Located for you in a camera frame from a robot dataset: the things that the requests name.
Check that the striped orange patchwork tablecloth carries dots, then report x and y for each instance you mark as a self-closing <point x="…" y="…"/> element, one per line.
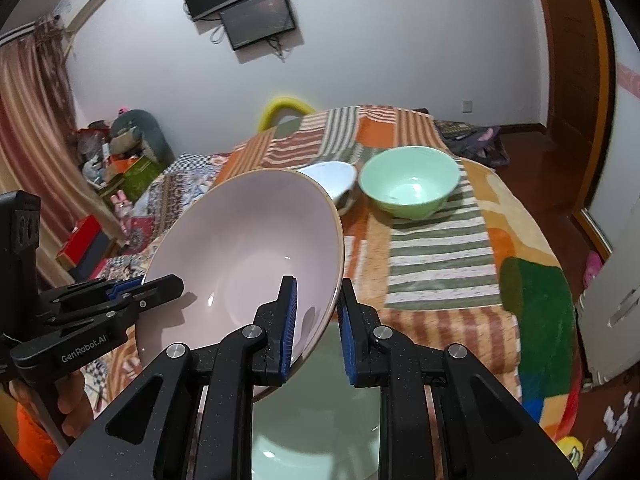
<point x="478" y="271"/>

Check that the striped red curtain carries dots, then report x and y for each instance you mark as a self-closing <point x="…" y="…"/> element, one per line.
<point x="37" y="125"/>

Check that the green cardboard box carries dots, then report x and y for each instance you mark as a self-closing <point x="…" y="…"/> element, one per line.
<point x="133" y="182"/>

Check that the pink bowl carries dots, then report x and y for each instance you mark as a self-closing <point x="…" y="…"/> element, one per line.
<point x="231" y="249"/>

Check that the mint green plate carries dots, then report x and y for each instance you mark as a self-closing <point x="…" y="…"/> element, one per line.
<point x="318" y="426"/>

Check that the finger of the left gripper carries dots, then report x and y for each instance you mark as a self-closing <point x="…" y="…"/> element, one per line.
<point x="74" y="298"/>
<point x="110" y="320"/>

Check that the person left hand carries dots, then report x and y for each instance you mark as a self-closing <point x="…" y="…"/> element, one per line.
<point x="72" y="402"/>

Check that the small black wall monitor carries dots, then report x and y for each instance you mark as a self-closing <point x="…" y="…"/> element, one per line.
<point x="251" y="21"/>

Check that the red and blue boxes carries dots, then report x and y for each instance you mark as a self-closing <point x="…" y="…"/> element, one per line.
<point x="87" y="246"/>

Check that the white wall socket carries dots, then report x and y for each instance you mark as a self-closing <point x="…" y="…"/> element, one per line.
<point x="467" y="106"/>

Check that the grey plush toy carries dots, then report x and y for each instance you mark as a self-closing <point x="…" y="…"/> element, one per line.
<point x="138" y="132"/>

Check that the yellow foam tube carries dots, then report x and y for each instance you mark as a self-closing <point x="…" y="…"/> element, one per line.
<point x="280" y="106"/>

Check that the patterned patchwork quilt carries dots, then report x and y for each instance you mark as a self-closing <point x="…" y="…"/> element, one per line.
<point x="184" y="182"/>

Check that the mint green bowl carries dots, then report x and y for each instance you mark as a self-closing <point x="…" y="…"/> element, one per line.
<point x="410" y="182"/>

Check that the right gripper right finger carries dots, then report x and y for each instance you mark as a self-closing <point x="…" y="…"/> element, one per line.
<point x="443" y="414"/>

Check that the brown wooden door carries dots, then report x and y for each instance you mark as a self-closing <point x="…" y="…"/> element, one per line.
<point x="581" y="75"/>

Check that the white bowl black dots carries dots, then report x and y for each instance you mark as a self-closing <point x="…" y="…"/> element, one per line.
<point x="338" y="179"/>

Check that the dark bag on floor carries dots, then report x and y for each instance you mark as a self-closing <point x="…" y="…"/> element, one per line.
<point x="480" y="144"/>

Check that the pink bunny toy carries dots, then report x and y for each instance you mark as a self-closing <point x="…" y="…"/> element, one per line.
<point x="121" y="205"/>

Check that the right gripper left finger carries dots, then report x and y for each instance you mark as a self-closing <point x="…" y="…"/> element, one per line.
<point x="190" y="412"/>

